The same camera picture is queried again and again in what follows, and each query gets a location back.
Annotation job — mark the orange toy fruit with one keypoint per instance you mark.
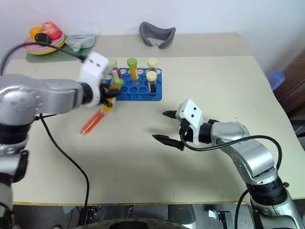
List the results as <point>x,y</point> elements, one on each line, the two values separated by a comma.
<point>35,31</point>

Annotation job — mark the brown wooden furniture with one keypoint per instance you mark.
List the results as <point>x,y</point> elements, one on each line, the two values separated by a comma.
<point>294,88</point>

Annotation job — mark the red toy fruit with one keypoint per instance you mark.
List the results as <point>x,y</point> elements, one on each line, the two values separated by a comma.
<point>51,29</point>

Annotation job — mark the blue test tube rack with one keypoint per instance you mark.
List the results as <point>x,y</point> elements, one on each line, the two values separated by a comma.
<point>140,91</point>

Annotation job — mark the metal bracket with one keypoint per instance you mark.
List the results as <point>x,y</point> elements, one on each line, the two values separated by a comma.
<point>218,215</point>

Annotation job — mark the dark test tube cream cap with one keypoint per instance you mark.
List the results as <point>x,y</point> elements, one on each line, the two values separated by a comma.
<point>151,82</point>
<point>152,64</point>

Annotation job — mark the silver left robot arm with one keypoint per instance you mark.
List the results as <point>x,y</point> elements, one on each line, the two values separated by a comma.
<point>35,95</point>

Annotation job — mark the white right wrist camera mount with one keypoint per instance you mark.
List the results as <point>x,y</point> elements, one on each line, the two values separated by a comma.
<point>193,117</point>

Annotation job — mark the green table mat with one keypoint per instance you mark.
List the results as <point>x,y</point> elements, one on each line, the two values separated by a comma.
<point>69,55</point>

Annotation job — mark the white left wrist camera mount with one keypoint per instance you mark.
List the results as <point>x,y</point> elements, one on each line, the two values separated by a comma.
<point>91,69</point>

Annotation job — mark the red test tube green cap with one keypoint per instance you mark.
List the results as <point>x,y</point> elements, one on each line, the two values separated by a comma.
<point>114,64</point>

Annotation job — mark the black toy grapes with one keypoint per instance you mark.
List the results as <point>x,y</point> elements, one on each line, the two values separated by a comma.
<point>42,37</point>

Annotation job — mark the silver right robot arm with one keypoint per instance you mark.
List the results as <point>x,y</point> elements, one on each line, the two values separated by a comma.
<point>252,152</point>

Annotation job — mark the clear plastic bag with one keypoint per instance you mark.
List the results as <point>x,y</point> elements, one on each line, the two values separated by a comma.
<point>79,41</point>

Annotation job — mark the yellow test tube green cap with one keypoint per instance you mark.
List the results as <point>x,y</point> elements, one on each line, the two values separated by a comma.
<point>132,69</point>
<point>117,81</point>

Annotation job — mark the stack of pastel plates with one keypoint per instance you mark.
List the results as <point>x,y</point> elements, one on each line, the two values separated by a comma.
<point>51,46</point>

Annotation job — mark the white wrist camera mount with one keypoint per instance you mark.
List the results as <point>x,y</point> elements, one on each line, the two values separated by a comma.
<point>91,69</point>
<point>193,117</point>

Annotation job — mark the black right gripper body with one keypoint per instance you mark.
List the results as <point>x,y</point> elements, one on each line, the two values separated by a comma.
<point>185,132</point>

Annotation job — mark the grey foam face cushion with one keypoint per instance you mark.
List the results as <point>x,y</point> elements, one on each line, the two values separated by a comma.
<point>156,32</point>

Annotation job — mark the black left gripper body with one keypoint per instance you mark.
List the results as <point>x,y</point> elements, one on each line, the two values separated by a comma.
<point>104,91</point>

